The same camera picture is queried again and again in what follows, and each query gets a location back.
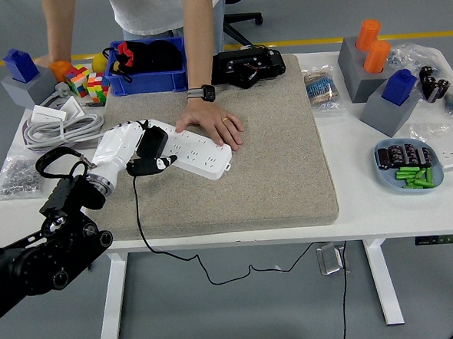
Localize large grey block holder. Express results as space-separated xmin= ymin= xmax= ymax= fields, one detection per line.
xmin=336 ymin=34 xmax=399 ymax=105

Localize orange plastic cup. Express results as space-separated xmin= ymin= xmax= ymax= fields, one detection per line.
xmin=48 ymin=59 xmax=76 ymax=84

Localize black plug cord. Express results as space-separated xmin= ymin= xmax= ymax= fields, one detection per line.
xmin=132 ymin=163 xmax=336 ymax=291

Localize multicoloured puzzle cube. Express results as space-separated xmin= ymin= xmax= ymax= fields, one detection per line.
xmin=62 ymin=64 xmax=93 ymax=99
xmin=85 ymin=71 xmax=111 ymax=105

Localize blue plastic block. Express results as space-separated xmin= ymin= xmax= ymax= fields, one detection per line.
xmin=2 ymin=47 xmax=41 ymax=85
xmin=379 ymin=67 xmax=419 ymax=108

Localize white power strip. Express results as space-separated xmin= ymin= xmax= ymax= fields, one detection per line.
xmin=146 ymin=114 xmax=235 ymax=185

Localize black fabric pouch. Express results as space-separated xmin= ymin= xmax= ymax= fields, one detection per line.
xmin=133 ymin=37 xmax=184 ymax=74

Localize white socket box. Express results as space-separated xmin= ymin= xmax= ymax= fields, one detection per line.
xmin=29 ymin=104 xmax=68 ymax=125

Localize light blue plate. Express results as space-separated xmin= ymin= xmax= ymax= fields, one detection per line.
xmin=372 ymin=135 xmax=447 ymax=198

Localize table height control panel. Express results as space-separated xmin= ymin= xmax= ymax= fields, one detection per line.
xmin=414 ymin=234 xmax=453 ymax=246

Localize black plug adapter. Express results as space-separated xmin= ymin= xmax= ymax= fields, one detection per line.
xmin=134 ymin=125 xmax=171 ymax=160

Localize white table leg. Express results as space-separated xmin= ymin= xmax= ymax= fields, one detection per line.
xmin=95 ymin=253 xmax=134 ymax=339
xmin=362 ymin=237 xmax=406 ymax=327

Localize clear plastic bracket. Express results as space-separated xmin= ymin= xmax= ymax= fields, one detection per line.
xmin=315 ymin=242 xmax=350 ymax=276

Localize person's right hand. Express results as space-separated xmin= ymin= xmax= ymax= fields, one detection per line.
xmin=32 ymin=51 xmax=71 ymax=70

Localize person's left hand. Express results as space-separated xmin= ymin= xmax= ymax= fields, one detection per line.
xmin=173 ymin=95 xmax=246 ymax=155

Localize person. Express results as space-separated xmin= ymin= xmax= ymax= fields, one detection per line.
xmin=29 ymin=0 xmax=246 ymax=163

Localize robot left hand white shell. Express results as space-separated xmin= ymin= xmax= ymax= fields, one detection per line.
xmin=88 ymin=117 xmax=180 ymax=183

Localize yellow ball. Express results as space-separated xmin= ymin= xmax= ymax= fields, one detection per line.
xmin=90 ymin=52 xmax=110 ymax=74

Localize grey power strip cable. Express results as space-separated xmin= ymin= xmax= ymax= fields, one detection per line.
xmin=18 ymin=80 xmax=107 ymax=154

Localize grey-brown mat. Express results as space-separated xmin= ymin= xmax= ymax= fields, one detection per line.
xmin=74 ymin=51 xmax=341 ymax=243

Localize crumpled clear plastic bag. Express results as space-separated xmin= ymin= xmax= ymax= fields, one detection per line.
xmin=386 ymin=39 xmax=448 ymax=78

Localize small grey block holder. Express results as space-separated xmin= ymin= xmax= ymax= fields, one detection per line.
xmin=0 ymin=66 xmax=59 ymax=112
xmin=357 ymin=76 xmax=425 ymax=140

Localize orange plastic cylinder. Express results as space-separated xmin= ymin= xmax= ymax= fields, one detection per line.
xmin=362 ymin=38 xmax=394 ymax=75
xmin=353 ymin=17 xmax=384 ymax=53

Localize black mechanical module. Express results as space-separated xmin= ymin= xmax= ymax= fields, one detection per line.
xmin=210 ymin=45 xmax=287 ymax=91

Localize black office chair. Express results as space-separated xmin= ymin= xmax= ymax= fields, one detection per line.
xmin=220 ymin=0 xmax=265 ymax=50

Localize blue plastic bin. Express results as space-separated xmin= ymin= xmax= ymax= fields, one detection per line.
xmin=101 ymin=36 xmax=190 ymax=98

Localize black cylindrical capacitor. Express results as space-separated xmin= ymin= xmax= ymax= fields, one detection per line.
xmin=431 ymin=78 xmax=453 ymax=104
xmin=388 ymin=144 xmax=407 ymax=168
xmin=402 ymin=142 xmax=420 ymax=166
xmin=417 ymin=146 xmax=434 ymax=169
xmin=418 ymin=64 xmax=438 ymax=100
xmin=376 ymin=147 xmax=392 ymax=171

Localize clear bag of screws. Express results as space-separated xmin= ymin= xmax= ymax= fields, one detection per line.
xmin=0 ymin=146 xmax=48 ymax=202

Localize white square panel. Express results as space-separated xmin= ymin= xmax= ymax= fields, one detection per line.
xmin=59 ymin=95 xmax=86 ymax=121

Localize black wristwatch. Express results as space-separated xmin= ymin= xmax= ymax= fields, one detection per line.
xmin=186 ymin=84 xmax=217 ymax=104

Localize black hanging cable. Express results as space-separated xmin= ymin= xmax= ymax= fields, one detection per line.
xmin=336 ymin=241 xmax=354 ymax=339

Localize clear bag of resistors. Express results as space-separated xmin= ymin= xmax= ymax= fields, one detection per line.
xmin=300 ymin=64 xmax=348 ymax=116

